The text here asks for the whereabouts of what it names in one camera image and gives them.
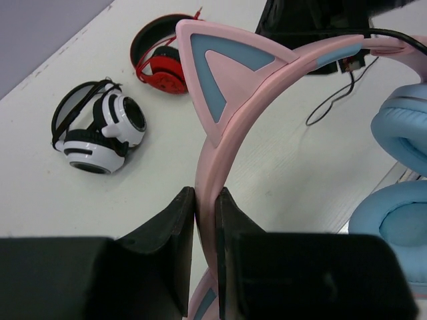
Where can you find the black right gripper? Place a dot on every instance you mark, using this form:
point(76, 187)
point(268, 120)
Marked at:
point(297, 23)

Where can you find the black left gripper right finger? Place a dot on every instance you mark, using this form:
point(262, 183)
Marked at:
point(266, 275)

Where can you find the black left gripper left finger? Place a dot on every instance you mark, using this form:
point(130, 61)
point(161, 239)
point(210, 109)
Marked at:
point(142, 275)

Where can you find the pink blue cat-ear headphones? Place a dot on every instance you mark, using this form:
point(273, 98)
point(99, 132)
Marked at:
point(232, 76)

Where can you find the red and black headphones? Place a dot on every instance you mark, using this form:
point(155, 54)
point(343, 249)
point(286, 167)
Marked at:
point(154, 60)

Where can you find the white and black headphones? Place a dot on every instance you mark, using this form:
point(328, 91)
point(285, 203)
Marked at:
point(118, 125)

